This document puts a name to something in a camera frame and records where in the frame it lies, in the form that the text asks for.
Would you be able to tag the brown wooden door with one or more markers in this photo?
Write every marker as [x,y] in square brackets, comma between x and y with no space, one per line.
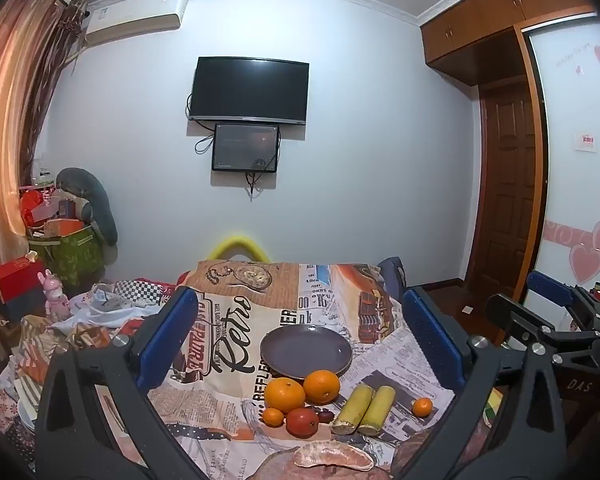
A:
[506,190]

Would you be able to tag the large orange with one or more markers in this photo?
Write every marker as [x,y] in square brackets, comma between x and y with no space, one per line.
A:
[321,387]
[284,394]

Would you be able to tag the peeled pomelo segment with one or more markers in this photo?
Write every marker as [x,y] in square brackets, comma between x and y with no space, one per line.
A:
[333,453]

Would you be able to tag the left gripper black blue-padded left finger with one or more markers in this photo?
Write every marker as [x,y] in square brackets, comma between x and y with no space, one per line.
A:
[95,420]

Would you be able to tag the grey plush pillow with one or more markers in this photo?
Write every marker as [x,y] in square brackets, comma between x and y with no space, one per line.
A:
[96,209]

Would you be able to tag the brown overhead wooden cabinet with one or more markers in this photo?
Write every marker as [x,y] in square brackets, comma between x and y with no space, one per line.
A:
[475,41]

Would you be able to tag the red gift box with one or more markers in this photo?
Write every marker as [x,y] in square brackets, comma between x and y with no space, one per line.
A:
[19,276]

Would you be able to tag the pink rabbit toy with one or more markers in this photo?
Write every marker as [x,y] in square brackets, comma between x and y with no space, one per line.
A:
[56,302]

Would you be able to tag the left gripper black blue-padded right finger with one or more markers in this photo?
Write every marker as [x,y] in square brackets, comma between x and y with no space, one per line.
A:
[505,420]

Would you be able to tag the dark purple plate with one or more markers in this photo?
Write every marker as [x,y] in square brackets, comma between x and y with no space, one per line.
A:
[296,351]

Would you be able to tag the white wardrobe heart door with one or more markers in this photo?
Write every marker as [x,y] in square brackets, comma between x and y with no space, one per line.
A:
[566,58]

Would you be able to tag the white air conditioner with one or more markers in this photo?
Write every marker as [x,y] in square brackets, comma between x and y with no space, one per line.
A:
[130,18]

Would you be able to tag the green gift bag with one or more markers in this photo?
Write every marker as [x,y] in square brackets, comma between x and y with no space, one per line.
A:
[77,259]

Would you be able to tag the black wall television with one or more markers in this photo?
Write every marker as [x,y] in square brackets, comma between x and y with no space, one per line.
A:
[249,90]

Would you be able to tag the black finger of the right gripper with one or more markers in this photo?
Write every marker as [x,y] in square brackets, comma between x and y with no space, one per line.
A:
[515,320]

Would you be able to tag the orange striped curtain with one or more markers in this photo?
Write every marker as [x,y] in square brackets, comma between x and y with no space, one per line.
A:
[27,29]

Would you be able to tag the red tomato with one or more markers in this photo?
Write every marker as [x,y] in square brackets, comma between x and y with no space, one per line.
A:
[302,423]

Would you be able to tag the retro newspaper print tablecloth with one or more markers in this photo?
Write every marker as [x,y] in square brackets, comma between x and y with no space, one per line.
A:
[213,395]

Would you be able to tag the yellow foam hoop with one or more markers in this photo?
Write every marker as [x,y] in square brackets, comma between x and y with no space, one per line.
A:
[238,244]

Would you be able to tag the small black wall monitor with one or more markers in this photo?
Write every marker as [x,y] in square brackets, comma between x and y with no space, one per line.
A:
[242,147]

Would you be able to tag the dark red grape right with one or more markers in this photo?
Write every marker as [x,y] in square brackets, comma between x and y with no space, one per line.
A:
[325,416]

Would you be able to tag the small tangerine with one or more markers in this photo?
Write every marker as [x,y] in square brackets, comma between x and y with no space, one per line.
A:
[272,417]
[422,407]

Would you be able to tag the sugarcane piece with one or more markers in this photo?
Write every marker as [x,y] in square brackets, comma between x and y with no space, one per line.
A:
[378,411]
[353,410]

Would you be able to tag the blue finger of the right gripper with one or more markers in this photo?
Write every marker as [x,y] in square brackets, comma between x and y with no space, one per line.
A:
[547,287]

